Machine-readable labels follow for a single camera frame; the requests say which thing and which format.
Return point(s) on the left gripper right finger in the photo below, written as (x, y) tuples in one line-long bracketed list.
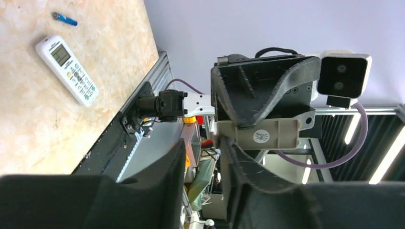
[(255, 198)]

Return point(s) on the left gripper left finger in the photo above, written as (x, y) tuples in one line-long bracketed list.
[(150, 199)]

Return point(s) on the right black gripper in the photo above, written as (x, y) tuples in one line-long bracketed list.
[(262, 91)]

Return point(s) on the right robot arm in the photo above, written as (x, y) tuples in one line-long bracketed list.
[(245, 91)]

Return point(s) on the white remote control upright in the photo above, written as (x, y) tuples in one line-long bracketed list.
[(55, 52)]

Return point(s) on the blue block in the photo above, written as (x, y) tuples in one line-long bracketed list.
[(64, 19)]

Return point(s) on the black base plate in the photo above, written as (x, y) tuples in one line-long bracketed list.
[(111, 152)]

